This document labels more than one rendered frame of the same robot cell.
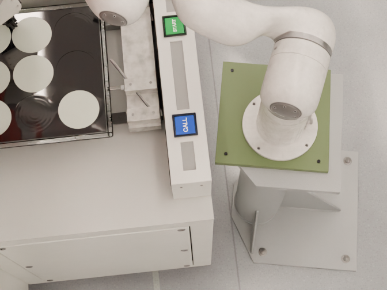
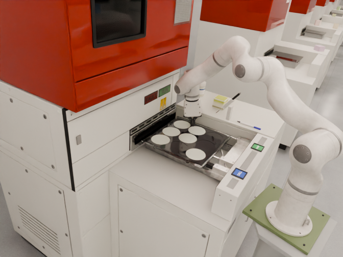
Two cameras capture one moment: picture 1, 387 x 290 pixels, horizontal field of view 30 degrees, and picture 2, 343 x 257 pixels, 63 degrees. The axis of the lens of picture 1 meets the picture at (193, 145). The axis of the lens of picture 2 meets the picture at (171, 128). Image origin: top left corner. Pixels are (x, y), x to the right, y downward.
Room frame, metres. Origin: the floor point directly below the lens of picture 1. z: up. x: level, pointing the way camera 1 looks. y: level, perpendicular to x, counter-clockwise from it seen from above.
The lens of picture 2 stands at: (-0.40, -0.25, 1.71)
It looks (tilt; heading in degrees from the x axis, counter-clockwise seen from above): 30 degrees down; 33
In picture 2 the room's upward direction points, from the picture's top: 6 degrees clockwise
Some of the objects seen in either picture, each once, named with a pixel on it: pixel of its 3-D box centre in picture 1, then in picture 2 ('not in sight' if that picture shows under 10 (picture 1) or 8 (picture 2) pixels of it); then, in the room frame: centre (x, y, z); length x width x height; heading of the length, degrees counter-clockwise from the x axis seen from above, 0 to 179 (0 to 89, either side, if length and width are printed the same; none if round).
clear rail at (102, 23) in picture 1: (105, 67); (217, 150); (0.76, 0.21, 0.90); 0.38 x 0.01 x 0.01; 3
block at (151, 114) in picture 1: (143, 115); (221, 170); (0.62, 0.12, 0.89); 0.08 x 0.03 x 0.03; 93
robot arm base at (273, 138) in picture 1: (284, 111); (295, 202); (0.61, -0.22, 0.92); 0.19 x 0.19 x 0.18
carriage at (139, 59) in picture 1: (139, 62); (232, 159); (0.78, 0.13, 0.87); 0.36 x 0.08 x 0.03; 3
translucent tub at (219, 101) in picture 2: not in sight; (220, 102); (1.10, 0.39, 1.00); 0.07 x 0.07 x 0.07; 4
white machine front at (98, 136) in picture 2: not in sight; (133, 118); (0.54, 0.60, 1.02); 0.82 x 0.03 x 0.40; 3
